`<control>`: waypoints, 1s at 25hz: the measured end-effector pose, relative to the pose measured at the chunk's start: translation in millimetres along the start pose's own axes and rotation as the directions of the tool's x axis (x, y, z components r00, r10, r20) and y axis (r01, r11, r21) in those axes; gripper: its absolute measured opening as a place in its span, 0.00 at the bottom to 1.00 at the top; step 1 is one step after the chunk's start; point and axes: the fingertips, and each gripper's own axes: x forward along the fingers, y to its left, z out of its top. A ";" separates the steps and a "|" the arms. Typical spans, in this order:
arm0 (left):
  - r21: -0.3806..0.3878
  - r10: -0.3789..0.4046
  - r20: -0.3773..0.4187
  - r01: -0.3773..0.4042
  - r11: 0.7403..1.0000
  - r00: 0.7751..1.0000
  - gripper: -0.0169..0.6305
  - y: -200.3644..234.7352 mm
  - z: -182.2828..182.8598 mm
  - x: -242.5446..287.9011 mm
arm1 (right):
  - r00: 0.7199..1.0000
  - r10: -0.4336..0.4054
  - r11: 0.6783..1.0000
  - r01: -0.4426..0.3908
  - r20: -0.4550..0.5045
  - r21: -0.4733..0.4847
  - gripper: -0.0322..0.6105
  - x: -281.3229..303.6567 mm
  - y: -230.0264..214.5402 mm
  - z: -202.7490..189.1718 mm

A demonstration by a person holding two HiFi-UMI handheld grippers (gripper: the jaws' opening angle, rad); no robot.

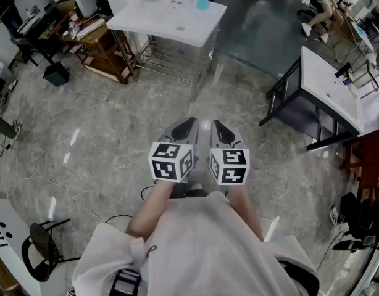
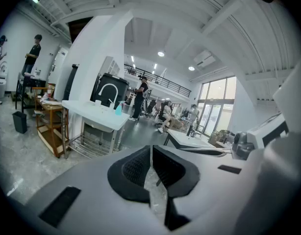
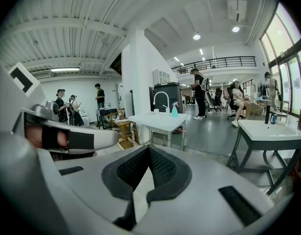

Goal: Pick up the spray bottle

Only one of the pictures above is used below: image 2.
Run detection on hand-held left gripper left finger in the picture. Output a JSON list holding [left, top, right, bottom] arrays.
[[17, 144, 167, 235]]

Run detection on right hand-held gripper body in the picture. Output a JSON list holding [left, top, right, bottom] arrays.
[[241, 55, 301, 233]]

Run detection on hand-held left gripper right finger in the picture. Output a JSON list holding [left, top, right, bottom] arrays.
[[152, 144, 261, 232]]

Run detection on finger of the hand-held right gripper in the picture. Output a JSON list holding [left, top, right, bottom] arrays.
[[232, 113, 290, 161]]

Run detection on teal spray bottle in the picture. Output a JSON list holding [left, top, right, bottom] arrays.
[[115, 100, 126, 117]]

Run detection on cardboard box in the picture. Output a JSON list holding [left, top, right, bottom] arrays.
[[208, 130, 231, 145]]

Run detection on metal sink stand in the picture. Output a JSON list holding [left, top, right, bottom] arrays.
[[63, 108, 125, 159]]

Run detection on glass doors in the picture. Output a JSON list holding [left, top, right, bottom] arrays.
[[196, 76, 237, 137]]

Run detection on white square sink basin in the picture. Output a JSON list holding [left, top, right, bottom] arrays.
[[166, 128, 216, 148]]

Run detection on wooden cart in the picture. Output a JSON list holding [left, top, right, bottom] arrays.
[[32, 86, 71, 159]]

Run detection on white sink basin with drainboard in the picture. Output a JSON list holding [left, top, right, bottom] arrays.
[[61, 99, 130, 133]]

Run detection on ceiling air conditioner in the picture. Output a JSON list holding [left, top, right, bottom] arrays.
[[193, 49, 216, 68]]

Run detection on white soft package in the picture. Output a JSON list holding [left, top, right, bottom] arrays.
[[39, 94, 62, 107]]

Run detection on black waste bin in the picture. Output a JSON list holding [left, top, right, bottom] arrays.
[[12, 111, 27, 135]]

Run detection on black office chair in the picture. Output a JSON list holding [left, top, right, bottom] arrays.
[[144, 99, 157, 119]]

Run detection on black balcony railing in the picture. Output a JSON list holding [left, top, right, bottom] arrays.
[[123, 64, 192, 98]]

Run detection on white curved faucet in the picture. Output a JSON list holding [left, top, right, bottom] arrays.
[[98, 83, 119, 110]]

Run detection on black equipment cabinet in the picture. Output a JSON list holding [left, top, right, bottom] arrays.
[[90, 72, 130, 110]]

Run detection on black flat panel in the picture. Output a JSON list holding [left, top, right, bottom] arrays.
[[63, 64, 79, 101]]

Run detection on black table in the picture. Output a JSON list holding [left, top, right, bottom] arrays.
[[15, 73, 47, 114]]

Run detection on white tall cabinet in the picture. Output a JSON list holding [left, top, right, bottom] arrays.
[[48, 45, 69, 89]]

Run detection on white toilet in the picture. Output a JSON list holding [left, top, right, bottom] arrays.
[[0, 61, 8, 99]]

